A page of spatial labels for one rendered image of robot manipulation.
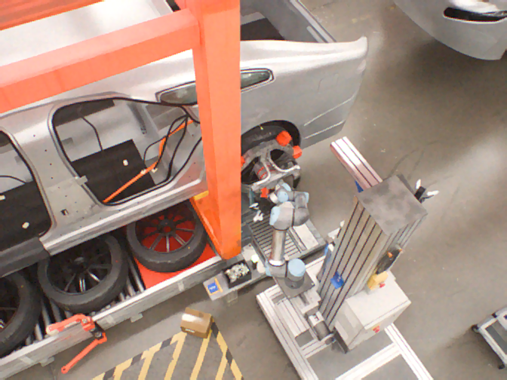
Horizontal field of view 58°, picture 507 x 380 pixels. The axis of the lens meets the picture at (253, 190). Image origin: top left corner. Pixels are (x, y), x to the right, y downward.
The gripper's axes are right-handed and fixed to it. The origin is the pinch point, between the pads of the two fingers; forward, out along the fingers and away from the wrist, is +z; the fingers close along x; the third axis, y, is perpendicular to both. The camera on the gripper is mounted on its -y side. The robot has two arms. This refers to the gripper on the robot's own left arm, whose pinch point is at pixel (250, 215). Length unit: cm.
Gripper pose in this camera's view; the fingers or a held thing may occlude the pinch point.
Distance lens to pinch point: 339.5
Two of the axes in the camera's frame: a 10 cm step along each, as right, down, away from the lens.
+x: -2.6, -6.0, 7.5
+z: -7.4, 6.2, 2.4
